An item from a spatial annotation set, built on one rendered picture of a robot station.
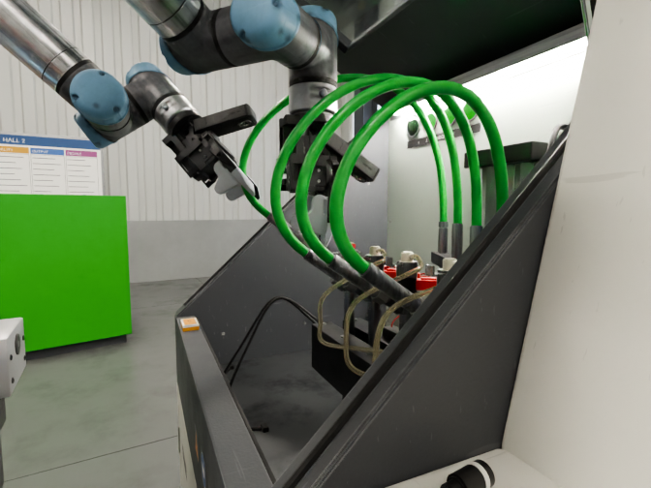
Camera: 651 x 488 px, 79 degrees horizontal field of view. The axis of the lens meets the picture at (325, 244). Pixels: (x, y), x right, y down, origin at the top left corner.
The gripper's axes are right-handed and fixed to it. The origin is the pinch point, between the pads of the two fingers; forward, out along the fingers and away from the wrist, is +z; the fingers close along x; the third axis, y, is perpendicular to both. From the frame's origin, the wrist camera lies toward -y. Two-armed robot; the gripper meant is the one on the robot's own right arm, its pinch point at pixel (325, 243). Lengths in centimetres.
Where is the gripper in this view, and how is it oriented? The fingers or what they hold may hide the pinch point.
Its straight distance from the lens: 64.3
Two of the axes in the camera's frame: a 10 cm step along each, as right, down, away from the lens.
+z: 0.0, 10.0, 0.9
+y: -9.1, 0.4, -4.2
